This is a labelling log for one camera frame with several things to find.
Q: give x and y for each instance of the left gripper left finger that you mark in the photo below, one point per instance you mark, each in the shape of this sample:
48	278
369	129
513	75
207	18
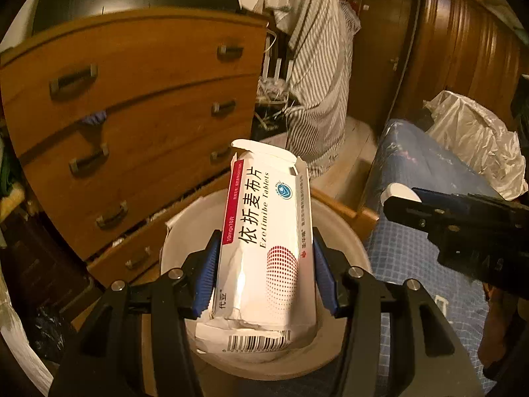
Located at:
105	358

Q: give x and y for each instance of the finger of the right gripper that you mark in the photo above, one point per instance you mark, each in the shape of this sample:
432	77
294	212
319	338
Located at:
425	218
474	205

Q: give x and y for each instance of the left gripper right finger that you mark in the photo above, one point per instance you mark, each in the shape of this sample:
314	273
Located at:
426	356

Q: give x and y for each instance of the white medicine box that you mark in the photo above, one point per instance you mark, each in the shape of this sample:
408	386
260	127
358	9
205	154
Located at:
264	298

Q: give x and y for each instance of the white foam roll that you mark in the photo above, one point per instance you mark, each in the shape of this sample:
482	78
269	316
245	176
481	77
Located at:
400	191

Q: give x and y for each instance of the silver satin cloth cover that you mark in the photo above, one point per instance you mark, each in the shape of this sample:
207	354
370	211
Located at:
480	139

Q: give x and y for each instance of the blue star-pattern bedsheet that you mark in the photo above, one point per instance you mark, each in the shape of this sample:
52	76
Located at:
408	156

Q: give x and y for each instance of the white plastic bucket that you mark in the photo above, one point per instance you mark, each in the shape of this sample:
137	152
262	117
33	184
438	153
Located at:
190	231

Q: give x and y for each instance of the dark wooden wardrobe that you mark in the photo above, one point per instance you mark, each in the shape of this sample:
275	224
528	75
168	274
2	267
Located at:
462	47

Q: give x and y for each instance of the striped cloth cover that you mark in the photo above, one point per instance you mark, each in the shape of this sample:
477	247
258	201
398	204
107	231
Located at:
321	39

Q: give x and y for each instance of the dark wooden door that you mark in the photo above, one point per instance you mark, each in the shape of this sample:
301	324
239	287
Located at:
380	49

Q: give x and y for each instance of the wooden chest of drawers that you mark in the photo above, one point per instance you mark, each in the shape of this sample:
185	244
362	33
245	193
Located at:
115	117

